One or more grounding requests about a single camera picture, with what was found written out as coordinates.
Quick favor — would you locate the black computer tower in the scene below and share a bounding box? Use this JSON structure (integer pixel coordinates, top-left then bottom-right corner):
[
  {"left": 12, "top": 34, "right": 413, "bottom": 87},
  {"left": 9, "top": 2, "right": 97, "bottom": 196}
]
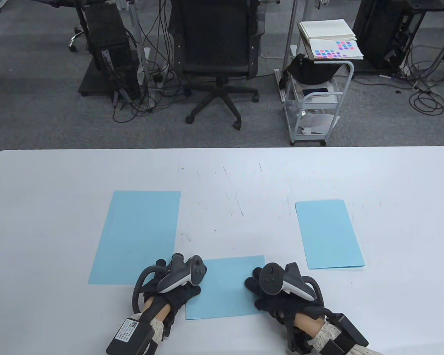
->
[{"left": 84, "top": 4, "right": 141, "bottom": 100}]

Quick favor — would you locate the grey hand controller with ring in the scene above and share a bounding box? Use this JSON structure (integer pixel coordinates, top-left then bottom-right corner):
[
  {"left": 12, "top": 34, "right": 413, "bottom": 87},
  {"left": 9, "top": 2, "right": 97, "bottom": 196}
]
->
[
  {"left": 259, "top": 263, "right": 322, "bottom": 302},
  {"left": 132, "top": 253, "right": 205, "bottom": 315}
]

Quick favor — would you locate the grey metal utility cart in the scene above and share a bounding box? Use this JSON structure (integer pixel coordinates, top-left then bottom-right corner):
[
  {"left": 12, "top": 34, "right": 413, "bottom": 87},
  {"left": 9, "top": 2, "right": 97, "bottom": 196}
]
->
[{"left": 275, "top": 44, "right": 355, "bottom": 146}]

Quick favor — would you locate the person's left forearm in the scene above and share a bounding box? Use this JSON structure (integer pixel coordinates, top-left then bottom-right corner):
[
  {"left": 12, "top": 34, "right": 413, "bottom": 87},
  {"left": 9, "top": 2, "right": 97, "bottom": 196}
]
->
[{"left": 139, "top": 298, "right": 172, "bottom": 346}]

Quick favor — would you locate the person's right hand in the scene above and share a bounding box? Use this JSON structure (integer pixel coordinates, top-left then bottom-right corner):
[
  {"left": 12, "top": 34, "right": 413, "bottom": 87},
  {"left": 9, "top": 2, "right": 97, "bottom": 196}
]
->
[{"left": 244, "top": 267, "right": 325, "bottom": 326}]

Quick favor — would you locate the black wrist camera block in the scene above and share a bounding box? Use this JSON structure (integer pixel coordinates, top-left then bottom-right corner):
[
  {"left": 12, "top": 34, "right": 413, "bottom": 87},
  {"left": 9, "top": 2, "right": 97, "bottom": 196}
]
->
[{"left": 286, "top": 322, "right": 311, "bottom": 354}]

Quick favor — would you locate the black mesh office chair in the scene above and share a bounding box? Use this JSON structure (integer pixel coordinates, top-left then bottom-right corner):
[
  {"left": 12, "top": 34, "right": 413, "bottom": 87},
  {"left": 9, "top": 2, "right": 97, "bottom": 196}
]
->
[{"left": 168, "top": 0, "right": 266, "bottom": 130}]

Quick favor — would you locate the white sheet with coloured stickers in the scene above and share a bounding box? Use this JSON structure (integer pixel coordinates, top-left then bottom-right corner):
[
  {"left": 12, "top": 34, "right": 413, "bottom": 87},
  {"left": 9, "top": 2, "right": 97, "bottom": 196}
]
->
[{"left": 306, "top": 39, "right": 364, "bottom": 60}]

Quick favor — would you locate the crumpled white paper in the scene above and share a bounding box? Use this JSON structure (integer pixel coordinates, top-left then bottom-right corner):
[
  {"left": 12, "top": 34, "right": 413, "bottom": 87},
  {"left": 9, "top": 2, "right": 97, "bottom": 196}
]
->
[{"left": 300, "top": 113, "right": 340, "bottom": 135}]

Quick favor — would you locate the light blue paper sheet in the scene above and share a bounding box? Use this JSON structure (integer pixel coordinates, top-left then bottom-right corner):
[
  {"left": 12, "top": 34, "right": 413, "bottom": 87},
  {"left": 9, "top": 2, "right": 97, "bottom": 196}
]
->
[
  {"left": 295, "top": 200, "right": 366, "bottom": 270},
  {"left": 88, "top": 190, "right": 181, "bottom": 285},
  {"left": 186, "top": 256, "right": 266, "bottom": 320}
]

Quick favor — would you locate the black bag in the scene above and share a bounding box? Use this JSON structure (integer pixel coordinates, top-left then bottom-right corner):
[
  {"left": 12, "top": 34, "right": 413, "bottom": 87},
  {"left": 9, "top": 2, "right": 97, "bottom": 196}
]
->
[{"left": 279, "top": 54, "right": 343, "bottom": 89}]

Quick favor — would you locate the tangle of black floor cables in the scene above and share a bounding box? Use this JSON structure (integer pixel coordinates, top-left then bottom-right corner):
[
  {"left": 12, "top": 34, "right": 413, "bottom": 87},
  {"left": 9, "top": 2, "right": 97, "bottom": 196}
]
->
[
  {"left": 355, "top": 22, "right": 444, "bottom": 116},
  {"left": 113, "top": 15, "right": 187, "bottom": 123}
]

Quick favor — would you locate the grey metal desk leg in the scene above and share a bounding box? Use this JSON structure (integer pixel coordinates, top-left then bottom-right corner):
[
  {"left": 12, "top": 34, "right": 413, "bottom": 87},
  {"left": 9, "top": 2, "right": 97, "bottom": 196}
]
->
[{"left": 283, "top": 0, "right": 298, "bottom": 50}]

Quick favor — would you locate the black equipment cabinet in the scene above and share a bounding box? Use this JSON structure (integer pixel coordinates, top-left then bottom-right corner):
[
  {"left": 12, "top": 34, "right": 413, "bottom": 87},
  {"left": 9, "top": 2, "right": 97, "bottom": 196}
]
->
[{"left": 353, "top": 0, "right": 426, "bottom": 72}]

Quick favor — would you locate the black wrist sensor box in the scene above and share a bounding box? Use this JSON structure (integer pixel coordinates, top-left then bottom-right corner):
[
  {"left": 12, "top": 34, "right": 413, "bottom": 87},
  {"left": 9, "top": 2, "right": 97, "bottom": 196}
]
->
[
  {"left": 106, "top": 314, "right": 154, "bottom": 355},
  {"left": 320, "top": 314, "right": 369, "bottom": 355}
]

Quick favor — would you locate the white paper pad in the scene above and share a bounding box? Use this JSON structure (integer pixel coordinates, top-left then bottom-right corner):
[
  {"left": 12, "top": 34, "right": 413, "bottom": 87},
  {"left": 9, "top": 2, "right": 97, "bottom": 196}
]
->
[{"left": 298, "top": 19, "right": 357, "bottom": 42}]

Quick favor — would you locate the black floor platform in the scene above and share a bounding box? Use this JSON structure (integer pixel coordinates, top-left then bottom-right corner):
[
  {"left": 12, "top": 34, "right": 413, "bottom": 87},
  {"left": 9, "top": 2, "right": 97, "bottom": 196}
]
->
[{"left": 78, "top": 61, "right": 141, "bottom": 98}]

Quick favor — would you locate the person's left hand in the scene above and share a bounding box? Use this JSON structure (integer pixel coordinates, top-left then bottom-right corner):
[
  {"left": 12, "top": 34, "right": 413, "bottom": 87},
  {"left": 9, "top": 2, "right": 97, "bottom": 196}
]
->
[{"left": 144, "top": 259, "right": 209, "bottom": 317}]

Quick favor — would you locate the chrome chair base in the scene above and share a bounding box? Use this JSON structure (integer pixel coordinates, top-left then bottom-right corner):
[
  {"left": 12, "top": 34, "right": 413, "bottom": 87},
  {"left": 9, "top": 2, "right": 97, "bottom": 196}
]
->
[{"left": 68, "top": 24, "right": 87, "bottom": 52}]

